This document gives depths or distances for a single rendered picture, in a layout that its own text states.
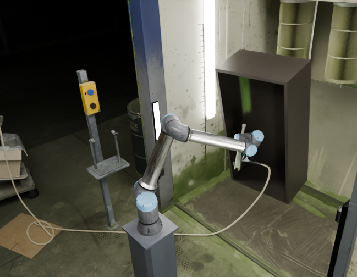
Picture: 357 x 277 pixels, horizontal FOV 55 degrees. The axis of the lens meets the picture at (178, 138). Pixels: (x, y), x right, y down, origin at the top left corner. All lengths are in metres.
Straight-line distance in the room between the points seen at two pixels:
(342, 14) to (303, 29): 0.46
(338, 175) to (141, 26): 2.41
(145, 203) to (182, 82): 1.28
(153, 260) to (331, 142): 2.24
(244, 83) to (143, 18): 1.01
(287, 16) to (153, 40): 1.45
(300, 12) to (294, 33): 0.20
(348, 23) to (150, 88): 1.80
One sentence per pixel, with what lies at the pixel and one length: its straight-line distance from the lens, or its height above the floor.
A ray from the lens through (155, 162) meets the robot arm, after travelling 2.46.
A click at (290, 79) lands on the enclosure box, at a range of 2.42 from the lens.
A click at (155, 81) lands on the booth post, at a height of 1.46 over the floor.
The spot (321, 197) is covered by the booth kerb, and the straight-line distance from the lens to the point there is 3.90.
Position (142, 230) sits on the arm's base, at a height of 0.68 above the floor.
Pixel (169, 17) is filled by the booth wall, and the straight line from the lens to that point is 3.01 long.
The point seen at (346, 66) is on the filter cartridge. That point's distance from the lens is 3.55.
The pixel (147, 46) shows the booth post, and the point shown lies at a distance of 2.90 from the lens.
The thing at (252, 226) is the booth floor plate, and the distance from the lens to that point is 3.52.
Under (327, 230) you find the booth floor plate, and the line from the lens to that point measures 3.63.
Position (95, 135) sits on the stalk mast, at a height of 1.06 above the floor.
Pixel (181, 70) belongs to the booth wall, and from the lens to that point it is 3.19.
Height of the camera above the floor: 2.43
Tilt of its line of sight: 29 degrees down
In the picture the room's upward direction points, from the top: 4 degrees counter-clockwise
